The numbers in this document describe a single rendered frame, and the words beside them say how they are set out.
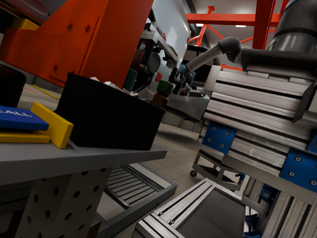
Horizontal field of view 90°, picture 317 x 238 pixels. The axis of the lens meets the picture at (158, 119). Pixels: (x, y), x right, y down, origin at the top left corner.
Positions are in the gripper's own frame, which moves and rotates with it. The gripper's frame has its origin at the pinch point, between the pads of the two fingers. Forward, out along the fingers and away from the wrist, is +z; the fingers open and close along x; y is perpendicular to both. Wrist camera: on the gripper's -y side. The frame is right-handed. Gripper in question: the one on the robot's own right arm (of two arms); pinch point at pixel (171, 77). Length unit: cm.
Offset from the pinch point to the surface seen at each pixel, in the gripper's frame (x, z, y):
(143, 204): 26, 27, -75
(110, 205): 17, 43, -75
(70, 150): 36, 86, -38
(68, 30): 4, 77, -14
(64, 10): -8, 74, -6
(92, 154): 38, 83, -38
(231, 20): -58, -275, 241
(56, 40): -2, 76, -18
